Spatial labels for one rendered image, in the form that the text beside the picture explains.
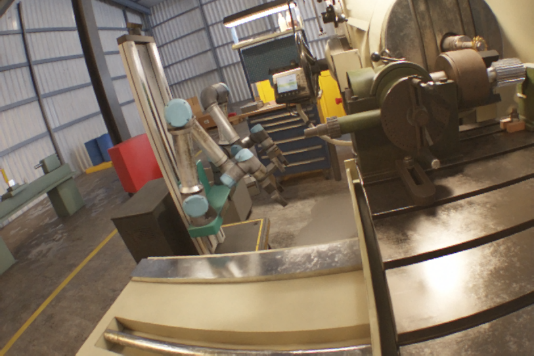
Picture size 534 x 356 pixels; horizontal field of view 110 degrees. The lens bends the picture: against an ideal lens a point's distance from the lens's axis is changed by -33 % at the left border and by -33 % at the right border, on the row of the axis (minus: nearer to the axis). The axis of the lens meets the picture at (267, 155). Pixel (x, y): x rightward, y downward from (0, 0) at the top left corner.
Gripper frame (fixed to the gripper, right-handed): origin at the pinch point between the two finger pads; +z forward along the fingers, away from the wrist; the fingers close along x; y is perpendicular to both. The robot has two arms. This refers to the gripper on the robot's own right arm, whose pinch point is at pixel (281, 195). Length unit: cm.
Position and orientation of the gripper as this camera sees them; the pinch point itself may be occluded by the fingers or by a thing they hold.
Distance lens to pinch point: 141.5
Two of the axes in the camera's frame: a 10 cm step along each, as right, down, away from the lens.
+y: -7.7, 6.0, 2.1
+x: 0.8, 4.2, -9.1
